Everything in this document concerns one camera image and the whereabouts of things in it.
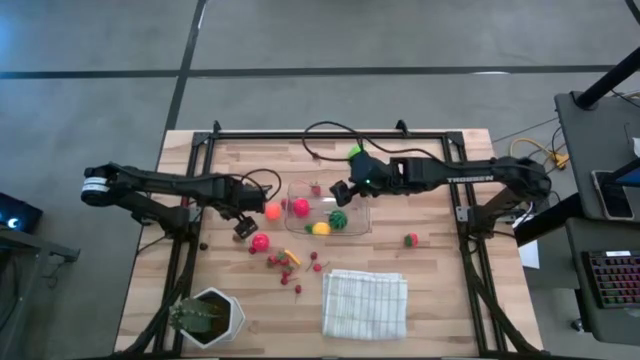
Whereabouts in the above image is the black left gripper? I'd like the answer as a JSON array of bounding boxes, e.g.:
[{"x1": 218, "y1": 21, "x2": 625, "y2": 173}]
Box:
[{"x1": 215, "y1": 175, "x2": 267, "y2": 240}]

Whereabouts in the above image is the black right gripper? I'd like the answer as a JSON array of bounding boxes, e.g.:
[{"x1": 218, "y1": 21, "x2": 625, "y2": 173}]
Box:
[{"x1": 330, "y1": 149, "x2": 397, "y2": 207}]

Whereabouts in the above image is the striped toy watermelon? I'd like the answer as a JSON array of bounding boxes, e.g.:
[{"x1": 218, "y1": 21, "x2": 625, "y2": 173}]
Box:
[{"x1": 328, "y1": 209, "x2": 349, "y2": 232}]

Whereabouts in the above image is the clear plastic container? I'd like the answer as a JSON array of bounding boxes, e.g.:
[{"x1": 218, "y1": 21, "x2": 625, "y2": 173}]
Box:
[{"x1": 283, "y1": 179, "x2": 372, "y2": 237}]

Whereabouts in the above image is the white hexagonal plant pot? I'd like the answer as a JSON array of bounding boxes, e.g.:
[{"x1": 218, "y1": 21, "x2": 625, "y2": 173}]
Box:
[{"x1": 179, "y1": 286, "x2": 247, "y2": 350}]

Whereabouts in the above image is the green cactus plant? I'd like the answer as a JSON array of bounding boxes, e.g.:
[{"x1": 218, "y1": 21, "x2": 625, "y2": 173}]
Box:
[{"x1": 168, "y1": 297, "x2": 226, "y2": 335}]

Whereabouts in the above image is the white waffle dish towel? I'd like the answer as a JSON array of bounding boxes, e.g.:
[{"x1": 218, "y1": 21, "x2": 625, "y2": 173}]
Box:
[{"x1": 321, "y1": 268, "x2": 410, "y2": 342}]

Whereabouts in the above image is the grey metal side table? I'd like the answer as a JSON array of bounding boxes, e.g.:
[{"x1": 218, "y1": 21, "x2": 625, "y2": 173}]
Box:
[{"x1": 0, "y1": 227, "x2": 81, "y2": 360}]

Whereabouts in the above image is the white paper sheet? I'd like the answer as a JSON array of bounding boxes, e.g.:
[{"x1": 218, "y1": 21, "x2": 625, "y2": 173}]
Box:
[{"x1": 516, "y1": 239, "x2": 542, "y2": 271}]

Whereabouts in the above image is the black desk support beam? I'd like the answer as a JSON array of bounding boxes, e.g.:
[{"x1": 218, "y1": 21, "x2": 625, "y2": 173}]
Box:
[{"x1": 513, "y1": 192, "x2": 571, "y2": 247}]

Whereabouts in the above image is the black computer with blue light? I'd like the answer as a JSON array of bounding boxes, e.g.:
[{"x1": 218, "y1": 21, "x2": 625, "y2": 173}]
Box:
[{"x1": 0, "y1": 191, "x2": 44, "y2": 234}]

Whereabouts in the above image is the grey desk with pole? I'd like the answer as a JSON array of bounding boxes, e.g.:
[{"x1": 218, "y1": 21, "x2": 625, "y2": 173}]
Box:
[{"x1": 553, "y1": 90, "x2": 640, "y2": 224}]

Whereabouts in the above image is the black smartphone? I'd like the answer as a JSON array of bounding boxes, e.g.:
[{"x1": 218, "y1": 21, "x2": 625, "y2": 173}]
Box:
[{"x1": 590, "y1": 168, "x2": 636, "y2": 221}]

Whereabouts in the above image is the black slanted pole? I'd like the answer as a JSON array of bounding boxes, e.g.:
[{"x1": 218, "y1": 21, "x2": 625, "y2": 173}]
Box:
[{"x1": 571, "y1": 46, "x2": 640, "y2": 111}]

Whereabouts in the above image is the backlit computer keyboard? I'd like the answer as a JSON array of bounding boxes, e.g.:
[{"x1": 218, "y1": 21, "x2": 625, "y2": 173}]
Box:
[{"x1": 581, "y1": 248, "x2": 640, "y2": 310}]

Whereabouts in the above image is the grey desk with keyboard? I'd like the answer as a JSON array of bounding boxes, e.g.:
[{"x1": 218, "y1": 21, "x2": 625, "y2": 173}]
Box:
[{"x1": 564, "y1": 216, "x2": 640, "y2": 347}]

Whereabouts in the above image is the blue laptop screen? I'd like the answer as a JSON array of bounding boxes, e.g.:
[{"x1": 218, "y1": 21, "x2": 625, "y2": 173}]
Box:
[{"x1": 613, "y1": 158, "x2": 640, "y2": 189}]

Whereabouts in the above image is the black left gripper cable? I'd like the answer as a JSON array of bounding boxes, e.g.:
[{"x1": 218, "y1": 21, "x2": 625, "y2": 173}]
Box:
[{"x1": 227, "y1": 167, "x2": 283, "y2": 202}]

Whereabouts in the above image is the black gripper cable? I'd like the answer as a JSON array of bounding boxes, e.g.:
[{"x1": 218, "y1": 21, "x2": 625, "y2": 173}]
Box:
[
  {"x1": 227, "y1": 167, "x2": 283, "y2": 202},
  {"x1": 301, "y1": 120, "x2": 444, "y2": 164}
]

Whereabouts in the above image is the black aluminium table frame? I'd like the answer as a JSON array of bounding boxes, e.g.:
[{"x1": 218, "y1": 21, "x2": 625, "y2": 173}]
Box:
[{"x1": 115, "y1": 119, "x2": 547, "y2": 359}]

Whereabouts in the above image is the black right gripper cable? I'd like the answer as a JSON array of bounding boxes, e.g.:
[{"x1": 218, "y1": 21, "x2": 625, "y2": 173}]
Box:
[{"x1": 301, "y1": 120, "x2": 444, "y2": 164}]

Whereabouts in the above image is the yellow cable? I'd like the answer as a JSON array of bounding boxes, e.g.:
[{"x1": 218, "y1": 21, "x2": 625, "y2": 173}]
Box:
[{"x1": 508, "y1": 136, "x2": 571, "y2": 171}]

